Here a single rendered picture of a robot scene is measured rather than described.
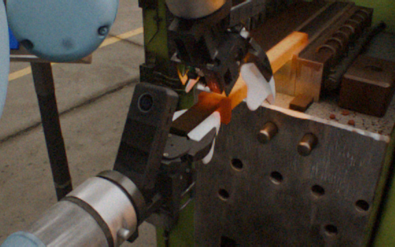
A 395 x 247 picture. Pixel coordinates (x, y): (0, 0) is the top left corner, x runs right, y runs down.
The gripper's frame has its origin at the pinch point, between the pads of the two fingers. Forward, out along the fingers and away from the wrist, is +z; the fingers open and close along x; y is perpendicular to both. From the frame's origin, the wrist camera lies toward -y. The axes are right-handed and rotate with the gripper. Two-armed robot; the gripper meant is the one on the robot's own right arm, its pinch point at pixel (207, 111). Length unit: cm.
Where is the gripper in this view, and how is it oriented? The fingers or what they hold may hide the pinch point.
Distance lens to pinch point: 62.6
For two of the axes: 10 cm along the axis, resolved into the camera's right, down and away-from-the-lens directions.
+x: 8.6, 2.6, -4.5
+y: 0.0, 8.7, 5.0
